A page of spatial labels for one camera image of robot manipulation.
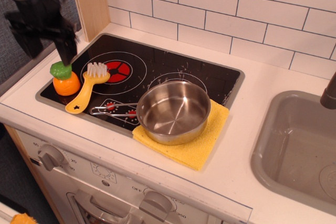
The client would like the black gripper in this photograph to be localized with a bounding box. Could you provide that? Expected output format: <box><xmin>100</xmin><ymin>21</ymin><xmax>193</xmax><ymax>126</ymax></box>
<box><xmin>5</xmin><ymin>0</ymin><xmax>77</xmax><ymax>66</ymax></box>

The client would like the orange bottle with green cap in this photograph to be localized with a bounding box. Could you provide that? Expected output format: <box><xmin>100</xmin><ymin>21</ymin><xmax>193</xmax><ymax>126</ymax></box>
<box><xmin>50</xmin><ymin>61</ymin><xmax>81</xmax><ymax>96</ymax></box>

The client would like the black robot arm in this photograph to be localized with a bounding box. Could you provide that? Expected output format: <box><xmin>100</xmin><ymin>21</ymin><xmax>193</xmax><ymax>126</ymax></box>
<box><xmin>5</xmin><ymin>0</ymin><xmax>77</xmax><ymax>66</ymax></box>

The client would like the yellow dish brush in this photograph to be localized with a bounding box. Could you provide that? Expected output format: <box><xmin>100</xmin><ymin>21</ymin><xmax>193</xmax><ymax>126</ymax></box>
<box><xmin>65</xmin><ymin>62</ymin><xmax>110</xmax><ymax>114</ymax></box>

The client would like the black toy stovetop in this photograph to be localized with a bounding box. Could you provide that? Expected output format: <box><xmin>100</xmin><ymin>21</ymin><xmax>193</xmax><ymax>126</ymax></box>
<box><xmin>35</xmin><ymin>33</ymin><xmax>246</xmax><ymax>138</ymax></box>

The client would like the grey left oven knob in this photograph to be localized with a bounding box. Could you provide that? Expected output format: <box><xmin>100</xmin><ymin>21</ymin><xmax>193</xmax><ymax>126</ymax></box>
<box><xmin>38</xmin><ymin>144</ymin><xmax>65</xmax><ymax>171</ymax></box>

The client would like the grey oven knob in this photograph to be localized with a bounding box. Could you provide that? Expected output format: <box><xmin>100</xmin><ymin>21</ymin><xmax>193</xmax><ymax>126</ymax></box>
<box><xmin>139</xmin><ymin>191</ymin><xmax>173</xmax><ymax>222</ymax></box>
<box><xmin>38</xmin><ymin>144</ymin><xmax>65</xmax><ymax>171</ymax></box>

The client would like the stainless steel pot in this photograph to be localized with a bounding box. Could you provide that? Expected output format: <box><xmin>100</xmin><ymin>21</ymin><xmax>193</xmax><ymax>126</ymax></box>
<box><xmin>89</xmin><ymin>81</ymin><xmax>212</xmax><ymax>145</ymax></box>

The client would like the orange object at corner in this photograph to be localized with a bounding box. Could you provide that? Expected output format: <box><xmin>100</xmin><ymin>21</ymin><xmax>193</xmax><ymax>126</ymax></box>
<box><xmin>10</xmin><ymin>213</ymin><xmax>37</xmax><ymax>224</ymax></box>

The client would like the yellow cloth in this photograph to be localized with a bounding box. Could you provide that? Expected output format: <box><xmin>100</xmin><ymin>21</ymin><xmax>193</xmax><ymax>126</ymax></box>
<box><xmin>132</xmin><ymin>100</ymin><xmax>229</xmax><ymax>170</ymax></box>

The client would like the grey right oven knob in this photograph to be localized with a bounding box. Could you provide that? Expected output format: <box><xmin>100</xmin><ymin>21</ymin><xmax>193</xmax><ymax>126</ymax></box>
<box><xmin>139</xmin><ymin>191</ymin><xmax>173</xmax><ymax>222</ymax></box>

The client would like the grey sink basin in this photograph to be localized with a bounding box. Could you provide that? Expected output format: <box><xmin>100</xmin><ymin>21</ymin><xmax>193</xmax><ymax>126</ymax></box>
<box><xmin>251</xmin><ymin>91</ymin><xmax>335</xmax><ymax>215</ymax></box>

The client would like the grey faucet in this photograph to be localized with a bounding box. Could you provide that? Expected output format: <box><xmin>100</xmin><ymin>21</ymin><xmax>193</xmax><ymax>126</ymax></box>
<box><xmin>320</xmin><ymin>73</ymin><xmax>336</xmax><ymax>110</ymax></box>

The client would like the wooden side post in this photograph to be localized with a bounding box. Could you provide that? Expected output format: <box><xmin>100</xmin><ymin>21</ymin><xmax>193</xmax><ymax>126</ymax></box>
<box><xmin>75</xmin><ymin>0</ymin><xmax>110</xmax><ymax>42</ymax></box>

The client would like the oven door handle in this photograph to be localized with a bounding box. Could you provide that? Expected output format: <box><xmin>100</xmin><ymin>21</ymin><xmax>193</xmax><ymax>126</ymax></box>
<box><xmin>73</xmin><ymin>190</ymin><xmax>145</xmax><ymax>223</ymax></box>

